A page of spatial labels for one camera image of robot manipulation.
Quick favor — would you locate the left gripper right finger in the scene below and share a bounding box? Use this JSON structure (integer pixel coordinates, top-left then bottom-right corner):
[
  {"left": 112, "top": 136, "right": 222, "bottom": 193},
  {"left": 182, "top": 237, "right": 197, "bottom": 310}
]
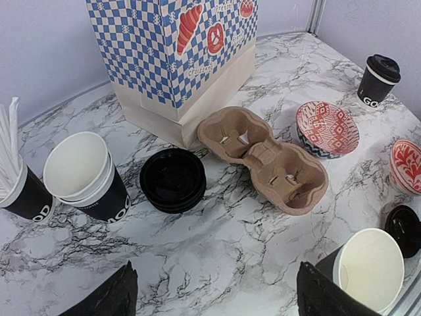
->
[{"left": 297, "top": 262, "right": 365, "bottom": 315}]

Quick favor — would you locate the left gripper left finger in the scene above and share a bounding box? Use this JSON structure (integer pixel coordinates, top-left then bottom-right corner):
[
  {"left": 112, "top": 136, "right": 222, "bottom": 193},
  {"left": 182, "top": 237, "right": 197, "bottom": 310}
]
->
[{"left": 61, "top": 261, "right": 137, "bottom": 315}]

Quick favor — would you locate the black cup lid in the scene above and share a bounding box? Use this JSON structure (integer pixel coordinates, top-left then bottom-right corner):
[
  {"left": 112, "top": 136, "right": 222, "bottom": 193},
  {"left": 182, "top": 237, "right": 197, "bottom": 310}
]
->
[
  {"left": 366, "top": 54, "right": 401, "bottom": 84},
  {"left": 385, "top": 205, "right": 420, "bottom": 259}
]

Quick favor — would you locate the black paper coffee cup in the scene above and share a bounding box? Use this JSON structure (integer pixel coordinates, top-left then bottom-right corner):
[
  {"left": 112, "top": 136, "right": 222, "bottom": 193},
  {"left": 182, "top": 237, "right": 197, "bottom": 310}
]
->
[{"left": 357, "top": 64, "right": 400, "bottom": 109}]

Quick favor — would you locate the checkered paper takeout bag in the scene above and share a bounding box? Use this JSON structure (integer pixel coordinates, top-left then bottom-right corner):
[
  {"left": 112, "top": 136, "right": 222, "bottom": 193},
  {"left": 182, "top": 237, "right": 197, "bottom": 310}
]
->
[{"left": 86, "top": 0, "right": 259, "bottom": 149}]

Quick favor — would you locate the cardboard cup carrier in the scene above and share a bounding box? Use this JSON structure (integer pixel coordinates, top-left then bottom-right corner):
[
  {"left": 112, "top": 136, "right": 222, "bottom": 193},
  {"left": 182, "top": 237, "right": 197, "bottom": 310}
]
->
[{"left": 197, "top": 106, "right": 329, "bottom": 216}]

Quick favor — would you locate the stack of black lids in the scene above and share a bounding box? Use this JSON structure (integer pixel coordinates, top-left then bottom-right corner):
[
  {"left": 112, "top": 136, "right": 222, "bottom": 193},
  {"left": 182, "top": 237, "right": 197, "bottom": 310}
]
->
[{"left": 139, "top": 148, "right": 207, "bottom": 214}]

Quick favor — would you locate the black cup holding straws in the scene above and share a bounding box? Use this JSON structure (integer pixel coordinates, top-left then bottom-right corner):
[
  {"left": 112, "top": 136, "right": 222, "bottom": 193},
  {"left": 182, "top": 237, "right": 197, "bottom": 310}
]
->
[{"left": 1, "top": 163, "right": 56, "bottom": 223}]

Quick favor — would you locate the stack of paper cups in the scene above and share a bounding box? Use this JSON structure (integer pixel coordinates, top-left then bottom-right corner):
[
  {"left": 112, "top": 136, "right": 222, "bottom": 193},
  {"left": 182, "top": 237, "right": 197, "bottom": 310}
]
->
[{"left": 43, "top": 131, "right": 131, "bottom": 224}]

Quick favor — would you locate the red floral bowl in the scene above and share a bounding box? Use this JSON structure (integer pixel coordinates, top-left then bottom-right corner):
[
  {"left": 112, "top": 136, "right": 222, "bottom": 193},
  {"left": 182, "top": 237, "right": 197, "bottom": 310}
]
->
[{"left": 389, "top": 139, "right": 420, "bottom": 196}]

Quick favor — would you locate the red patterned bowl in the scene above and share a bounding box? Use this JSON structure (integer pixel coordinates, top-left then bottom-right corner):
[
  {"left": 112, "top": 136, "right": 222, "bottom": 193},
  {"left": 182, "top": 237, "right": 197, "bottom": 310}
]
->
[{"left": 295, "top": 101, "right": 360, "bottom": 159}]

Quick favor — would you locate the right aluminium frame post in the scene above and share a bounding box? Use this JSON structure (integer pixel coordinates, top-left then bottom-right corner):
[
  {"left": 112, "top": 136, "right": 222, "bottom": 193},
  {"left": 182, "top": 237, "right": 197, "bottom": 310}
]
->
[{"left": 306, "top": 0, "right": 326, "bottom": 34}]

